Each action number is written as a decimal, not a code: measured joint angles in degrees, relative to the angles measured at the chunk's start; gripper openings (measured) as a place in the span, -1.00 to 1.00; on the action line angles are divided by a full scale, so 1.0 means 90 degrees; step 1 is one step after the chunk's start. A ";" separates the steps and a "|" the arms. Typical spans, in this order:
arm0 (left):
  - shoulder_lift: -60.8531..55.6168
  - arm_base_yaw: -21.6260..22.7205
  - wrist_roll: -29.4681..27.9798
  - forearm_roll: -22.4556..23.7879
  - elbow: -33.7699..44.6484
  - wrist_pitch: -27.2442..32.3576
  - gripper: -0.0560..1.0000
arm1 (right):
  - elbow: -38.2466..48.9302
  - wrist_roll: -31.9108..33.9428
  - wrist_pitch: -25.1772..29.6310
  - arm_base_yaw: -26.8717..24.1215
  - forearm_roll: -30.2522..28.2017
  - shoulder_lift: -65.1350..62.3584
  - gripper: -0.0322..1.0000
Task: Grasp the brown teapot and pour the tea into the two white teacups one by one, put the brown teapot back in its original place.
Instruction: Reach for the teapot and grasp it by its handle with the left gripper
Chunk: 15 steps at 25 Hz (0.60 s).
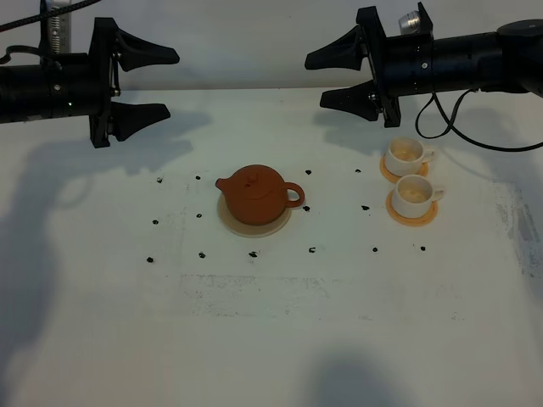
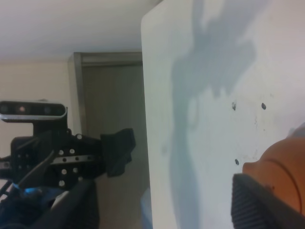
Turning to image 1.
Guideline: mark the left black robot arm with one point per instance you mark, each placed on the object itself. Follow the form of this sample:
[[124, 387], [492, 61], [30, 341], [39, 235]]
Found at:
[[41, 86]]

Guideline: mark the far orange cup coaster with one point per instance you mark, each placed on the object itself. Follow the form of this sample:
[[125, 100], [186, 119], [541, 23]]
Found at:
[[423, 171]]

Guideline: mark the orange cup coaster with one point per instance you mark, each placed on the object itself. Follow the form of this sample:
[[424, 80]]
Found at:
[[423, 171], [411, 222]]

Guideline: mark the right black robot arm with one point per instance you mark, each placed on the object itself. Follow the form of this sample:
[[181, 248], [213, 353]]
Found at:
[[507, 60]]

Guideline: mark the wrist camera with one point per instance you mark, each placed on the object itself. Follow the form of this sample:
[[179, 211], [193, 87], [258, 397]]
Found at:
[[410, 23], [55, 31]]

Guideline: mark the white teacup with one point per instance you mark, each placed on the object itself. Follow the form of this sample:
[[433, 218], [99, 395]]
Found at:
[[406, 156], [414, 195]]

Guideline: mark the beige round teapot coaster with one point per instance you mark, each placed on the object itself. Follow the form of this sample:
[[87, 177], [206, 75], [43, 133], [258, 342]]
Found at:
[[244, 230]]

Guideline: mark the near orange cup coaster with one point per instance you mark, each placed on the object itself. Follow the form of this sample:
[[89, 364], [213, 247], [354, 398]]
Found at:
[[411, 222]]

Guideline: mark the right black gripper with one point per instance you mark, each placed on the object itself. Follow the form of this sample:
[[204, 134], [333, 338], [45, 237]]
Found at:
[[401, 66]]

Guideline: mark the near white teacup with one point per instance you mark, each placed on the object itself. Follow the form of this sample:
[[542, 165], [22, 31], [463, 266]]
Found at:
[[414, 195]]

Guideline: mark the brown clay teapot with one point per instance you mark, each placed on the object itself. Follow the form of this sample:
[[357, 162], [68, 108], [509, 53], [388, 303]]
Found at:
[[257, 195]]

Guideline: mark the far white teacup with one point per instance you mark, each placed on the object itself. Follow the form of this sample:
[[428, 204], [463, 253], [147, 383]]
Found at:
[[406, 156]]

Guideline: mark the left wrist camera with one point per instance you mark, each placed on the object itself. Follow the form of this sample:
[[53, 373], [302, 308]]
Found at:
[[55, 31]]

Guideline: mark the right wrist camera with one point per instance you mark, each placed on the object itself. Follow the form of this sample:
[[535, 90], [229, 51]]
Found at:
[[410, 23]]

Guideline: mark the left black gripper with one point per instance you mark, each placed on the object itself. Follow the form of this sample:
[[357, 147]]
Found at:
[[122, 120]]

